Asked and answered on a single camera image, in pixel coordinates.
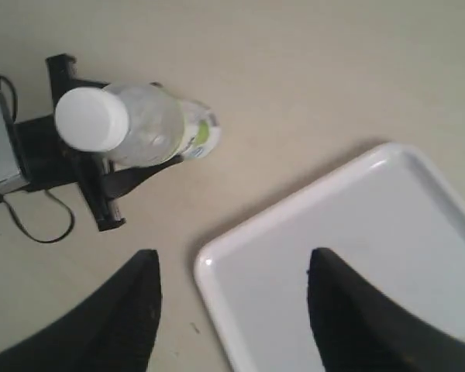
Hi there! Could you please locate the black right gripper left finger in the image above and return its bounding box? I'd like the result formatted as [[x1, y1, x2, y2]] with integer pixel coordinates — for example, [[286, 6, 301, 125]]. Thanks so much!
[[0, 250, 162, 371]]

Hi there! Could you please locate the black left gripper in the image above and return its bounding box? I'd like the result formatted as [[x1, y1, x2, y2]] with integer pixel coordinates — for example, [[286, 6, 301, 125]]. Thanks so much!
[[15, 77, 182, 232]]

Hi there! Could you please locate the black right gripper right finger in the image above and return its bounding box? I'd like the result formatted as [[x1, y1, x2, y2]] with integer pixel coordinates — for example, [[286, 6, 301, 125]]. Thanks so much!
[[307, 248, 465, 371]]

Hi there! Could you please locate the clear plastic drink bottle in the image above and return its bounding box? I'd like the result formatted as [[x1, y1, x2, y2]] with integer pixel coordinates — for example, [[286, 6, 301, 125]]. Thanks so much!
[[104, 84, 222, 167]]

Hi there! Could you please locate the white bottle cap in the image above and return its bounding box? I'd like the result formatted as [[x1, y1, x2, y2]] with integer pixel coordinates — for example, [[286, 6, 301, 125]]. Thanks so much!
[[54, 87, 129, 153]]

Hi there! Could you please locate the white rectangular plastic tray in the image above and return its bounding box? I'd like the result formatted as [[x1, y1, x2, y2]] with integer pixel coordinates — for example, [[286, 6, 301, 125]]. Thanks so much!
[[194, 143, 465, 371]]

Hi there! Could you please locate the black left camera cable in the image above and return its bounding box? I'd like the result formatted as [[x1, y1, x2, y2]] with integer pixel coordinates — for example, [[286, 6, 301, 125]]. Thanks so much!
[[0, 74, 76, 244]]

